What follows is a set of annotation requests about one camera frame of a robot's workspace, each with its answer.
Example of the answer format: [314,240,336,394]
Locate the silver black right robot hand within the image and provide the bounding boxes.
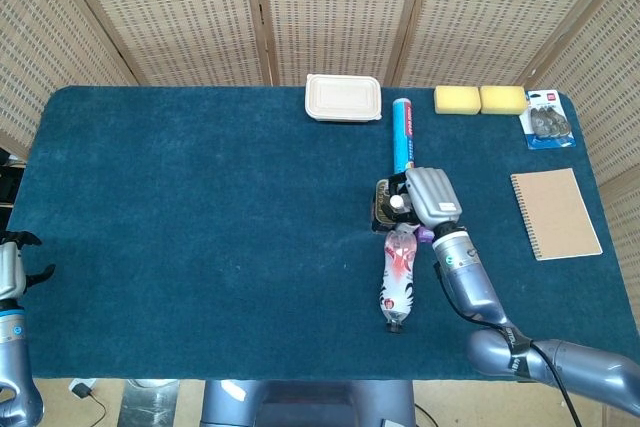
[375,166,464,234]

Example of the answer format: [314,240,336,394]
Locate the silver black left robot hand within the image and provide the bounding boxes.
[0,230,56,301]

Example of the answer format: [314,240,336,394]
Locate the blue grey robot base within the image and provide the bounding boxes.
[199,379,417,427]

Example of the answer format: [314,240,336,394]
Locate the gold lidded luncheon meat can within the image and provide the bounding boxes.
[370,179,401,234]

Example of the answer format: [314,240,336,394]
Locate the blue cling wrap roll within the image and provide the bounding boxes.
[391,98,417,174]

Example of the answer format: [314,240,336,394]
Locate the white red plastic bottle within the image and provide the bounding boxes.
[379,225,420,333]

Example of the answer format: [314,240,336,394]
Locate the yellow sponge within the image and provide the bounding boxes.
[433,85,482,116]
[479,85,529,114]

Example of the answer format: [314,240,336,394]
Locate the brown spiral notebook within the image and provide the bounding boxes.
[509,167,604,262]

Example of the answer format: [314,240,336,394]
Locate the beige lidded food container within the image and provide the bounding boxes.
[304,73,384,123]

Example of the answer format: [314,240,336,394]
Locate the correction tape blister pack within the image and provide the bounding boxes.
[518,89,578,150]

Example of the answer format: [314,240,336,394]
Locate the blue table cloth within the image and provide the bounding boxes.
[7,85,640,382]

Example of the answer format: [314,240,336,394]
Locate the silver metal table leg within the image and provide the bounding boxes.
[121,379,181,427]

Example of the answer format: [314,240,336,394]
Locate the bamboo folding screen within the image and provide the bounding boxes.
[0,0,640,278]

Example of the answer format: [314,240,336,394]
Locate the white power adapter with cable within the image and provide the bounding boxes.
[68,379,108,424]

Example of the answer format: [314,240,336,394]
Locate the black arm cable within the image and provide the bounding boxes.
[434,261,584,427]

